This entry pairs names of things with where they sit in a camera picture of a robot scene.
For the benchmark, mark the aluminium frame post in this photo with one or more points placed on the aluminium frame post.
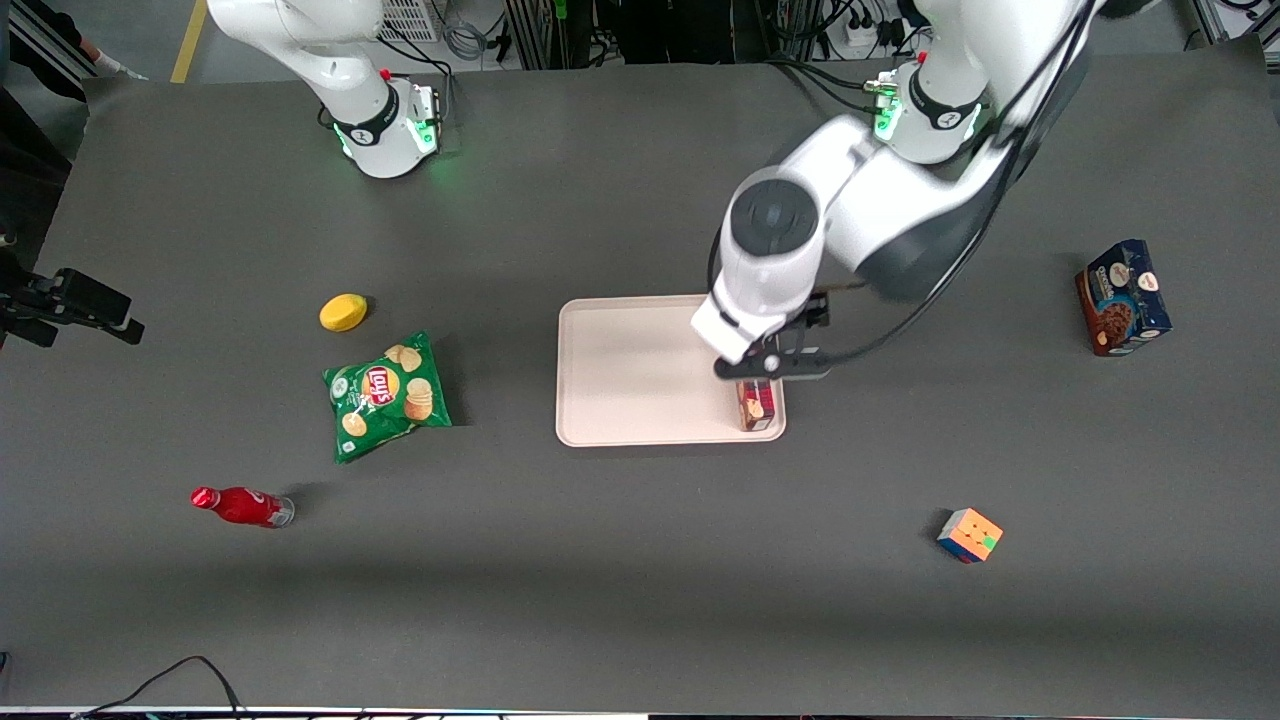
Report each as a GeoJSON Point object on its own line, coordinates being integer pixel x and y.
{"type": "Point", "coordinates": [527, 35]}

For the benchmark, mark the white perforated crate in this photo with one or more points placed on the white perforated crate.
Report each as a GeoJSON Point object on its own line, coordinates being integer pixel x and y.
{"type": "Point", "coordinates": [410, 20]}

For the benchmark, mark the beige plastic tray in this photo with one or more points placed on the beige plastic tray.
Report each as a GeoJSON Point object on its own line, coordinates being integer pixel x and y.
{"type": "Point", "coordinates": [630, 370]}

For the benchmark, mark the green chips bag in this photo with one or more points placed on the green chips bag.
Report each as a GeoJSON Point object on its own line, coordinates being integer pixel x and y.
{"type": "Point", "coordinates": [385, 395]}

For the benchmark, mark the red soda bottle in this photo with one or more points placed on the red soda bottle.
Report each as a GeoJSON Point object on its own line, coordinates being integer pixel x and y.
{"type": "Point", "coordinates": [245, 507]}

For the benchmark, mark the yellow lemon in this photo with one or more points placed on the yellow lemon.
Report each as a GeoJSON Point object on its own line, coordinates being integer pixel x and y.
{"type": "Point", "coordinates": [343, 313]}

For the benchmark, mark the blue cookie box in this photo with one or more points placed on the blue cookie box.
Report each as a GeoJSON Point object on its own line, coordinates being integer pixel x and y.
{"type": "Point", "coordinates": [1125, 300]}

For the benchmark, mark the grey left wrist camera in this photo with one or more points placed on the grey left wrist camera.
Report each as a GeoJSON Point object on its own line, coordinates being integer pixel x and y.
{"type": "Point", "coordinates": [790, 368]}

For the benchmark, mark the white power strip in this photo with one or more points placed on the white power strip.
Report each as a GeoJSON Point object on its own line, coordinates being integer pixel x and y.
{"type": "Point", "coordinates": [872, 32]}

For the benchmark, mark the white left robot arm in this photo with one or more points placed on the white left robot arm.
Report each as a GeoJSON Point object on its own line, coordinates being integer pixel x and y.
{"type": "Point", "coordinates": [780, 250]}

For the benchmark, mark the red cookie box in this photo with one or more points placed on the red cookie box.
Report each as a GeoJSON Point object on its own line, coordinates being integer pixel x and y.
{"type": "Point", "coordinates": [757, 405]}

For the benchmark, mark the colourful puzzle cube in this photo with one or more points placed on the colourful puzzle cube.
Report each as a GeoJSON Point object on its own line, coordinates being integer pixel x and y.
{"type": "Point", "coordinates": [970, 535]}

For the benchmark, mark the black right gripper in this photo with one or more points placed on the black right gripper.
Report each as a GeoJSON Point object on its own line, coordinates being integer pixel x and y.
{"type": "Point", "coordinates": [14, 294]}

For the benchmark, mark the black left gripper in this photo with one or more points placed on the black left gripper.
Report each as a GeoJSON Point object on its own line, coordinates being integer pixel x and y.
{"type": "Point", "coordinates": [815, 318]}

